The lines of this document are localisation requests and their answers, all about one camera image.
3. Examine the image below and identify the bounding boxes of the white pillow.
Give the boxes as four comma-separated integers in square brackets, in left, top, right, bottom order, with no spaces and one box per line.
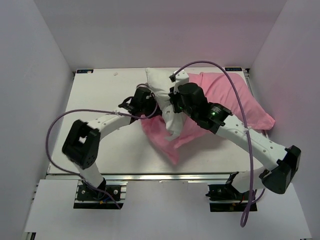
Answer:
[145,67,187,141]

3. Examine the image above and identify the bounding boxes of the pink fabric pillowcase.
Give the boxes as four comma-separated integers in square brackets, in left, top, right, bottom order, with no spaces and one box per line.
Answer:
[141,72,276,164]

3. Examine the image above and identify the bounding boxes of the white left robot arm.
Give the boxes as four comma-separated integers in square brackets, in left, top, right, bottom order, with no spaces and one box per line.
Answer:
[62,86,161,200]

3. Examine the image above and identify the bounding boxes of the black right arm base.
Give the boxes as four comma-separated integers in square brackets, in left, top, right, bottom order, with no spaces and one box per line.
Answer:
[205,172,249,213]

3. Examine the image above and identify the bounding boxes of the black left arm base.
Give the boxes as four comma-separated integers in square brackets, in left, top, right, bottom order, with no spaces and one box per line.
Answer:
[73,181,127,210]

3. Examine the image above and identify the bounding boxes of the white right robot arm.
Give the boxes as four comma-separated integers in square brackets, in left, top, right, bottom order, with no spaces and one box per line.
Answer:
[168,83,301,195]

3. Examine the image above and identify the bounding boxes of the blue left corner label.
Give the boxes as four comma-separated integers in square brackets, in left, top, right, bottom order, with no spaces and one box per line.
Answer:
[76,69,94,74]

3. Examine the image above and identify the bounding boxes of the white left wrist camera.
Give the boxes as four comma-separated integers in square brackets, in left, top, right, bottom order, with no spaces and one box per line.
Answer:
[136,83,152,93]

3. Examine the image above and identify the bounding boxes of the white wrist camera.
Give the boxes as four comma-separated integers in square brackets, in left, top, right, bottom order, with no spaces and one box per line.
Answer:
[136,83,152,93]
[169,70,190,94]

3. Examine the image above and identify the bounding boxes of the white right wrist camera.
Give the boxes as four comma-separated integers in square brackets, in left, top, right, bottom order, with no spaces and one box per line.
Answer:
[169,70,190,94]

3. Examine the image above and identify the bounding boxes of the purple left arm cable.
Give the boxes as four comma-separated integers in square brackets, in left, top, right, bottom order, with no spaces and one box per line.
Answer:
[45,83,159,210]

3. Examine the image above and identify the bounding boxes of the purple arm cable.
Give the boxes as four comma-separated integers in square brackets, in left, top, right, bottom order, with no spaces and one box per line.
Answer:
[45,83,159,210]
[172,59,266,228]

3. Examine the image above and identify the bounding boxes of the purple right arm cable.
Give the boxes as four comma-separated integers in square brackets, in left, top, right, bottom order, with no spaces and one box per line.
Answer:
[172,59,266,228]

